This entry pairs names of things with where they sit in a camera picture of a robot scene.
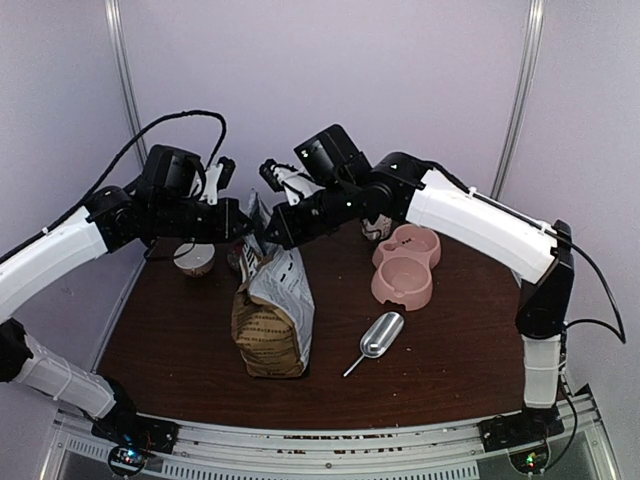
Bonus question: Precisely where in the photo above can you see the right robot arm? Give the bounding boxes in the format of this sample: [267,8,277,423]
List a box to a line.
[260,147,574,442]

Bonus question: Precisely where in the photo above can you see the white ceramic bowl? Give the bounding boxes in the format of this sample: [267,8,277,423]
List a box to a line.
[173,243,215,277]

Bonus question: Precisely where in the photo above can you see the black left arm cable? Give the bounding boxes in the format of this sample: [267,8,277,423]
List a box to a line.
[29,110,229,241]

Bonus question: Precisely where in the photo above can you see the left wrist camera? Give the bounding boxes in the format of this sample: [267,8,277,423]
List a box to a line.
[194,156,236,206]

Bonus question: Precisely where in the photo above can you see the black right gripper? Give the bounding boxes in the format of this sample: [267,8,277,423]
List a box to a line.
[266,177,361,248]

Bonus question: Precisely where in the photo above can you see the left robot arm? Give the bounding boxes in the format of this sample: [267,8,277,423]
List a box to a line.
[1,145,250,444]

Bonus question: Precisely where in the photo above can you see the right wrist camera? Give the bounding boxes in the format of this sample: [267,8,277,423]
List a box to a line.
[258,124,374,206]

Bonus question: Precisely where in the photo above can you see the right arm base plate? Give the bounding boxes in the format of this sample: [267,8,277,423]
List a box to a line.
[477,409,565,452]

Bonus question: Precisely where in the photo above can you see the right aluminium wall post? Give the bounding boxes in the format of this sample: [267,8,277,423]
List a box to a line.
[490,0,545,200]

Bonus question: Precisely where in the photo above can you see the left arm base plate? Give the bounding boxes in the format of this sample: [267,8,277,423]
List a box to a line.
[91,416,179,454]

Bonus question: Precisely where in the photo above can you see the aluminium front rail frame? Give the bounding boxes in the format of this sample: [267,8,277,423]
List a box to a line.
[47,392,614,480]

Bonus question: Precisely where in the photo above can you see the brown pet food bag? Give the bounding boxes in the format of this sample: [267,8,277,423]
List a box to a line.
[231,190,315,379]

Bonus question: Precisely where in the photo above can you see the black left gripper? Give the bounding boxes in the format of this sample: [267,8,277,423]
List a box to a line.
[152,196,254,244]

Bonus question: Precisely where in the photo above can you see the left aluminium wall post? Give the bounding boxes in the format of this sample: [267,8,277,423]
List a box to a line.
[104,0,142,135]

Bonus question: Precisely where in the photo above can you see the aluminium wall post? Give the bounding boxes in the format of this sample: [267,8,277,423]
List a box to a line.
[490,0,545,200]
[104,0,142,135]

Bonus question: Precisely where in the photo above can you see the metal food scoop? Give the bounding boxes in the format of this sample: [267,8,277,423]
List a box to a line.
[343,311,404,377]

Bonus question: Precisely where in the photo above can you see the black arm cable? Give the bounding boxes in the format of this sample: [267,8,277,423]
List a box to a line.
[544,239,627,469]
[29,110,229,241]

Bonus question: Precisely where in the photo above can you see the floral mug yellow inside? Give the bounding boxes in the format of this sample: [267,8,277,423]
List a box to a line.
[360,215,393,241]

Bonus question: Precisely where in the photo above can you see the pink double pet bowl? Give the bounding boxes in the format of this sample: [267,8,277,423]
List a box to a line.
[371,224,441,311]

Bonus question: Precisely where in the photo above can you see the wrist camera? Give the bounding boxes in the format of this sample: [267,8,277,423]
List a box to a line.
[194,156,236,206]
[258,124,374,206]

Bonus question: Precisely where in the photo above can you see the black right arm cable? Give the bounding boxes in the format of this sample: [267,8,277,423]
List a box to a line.
[544,239,627,469]

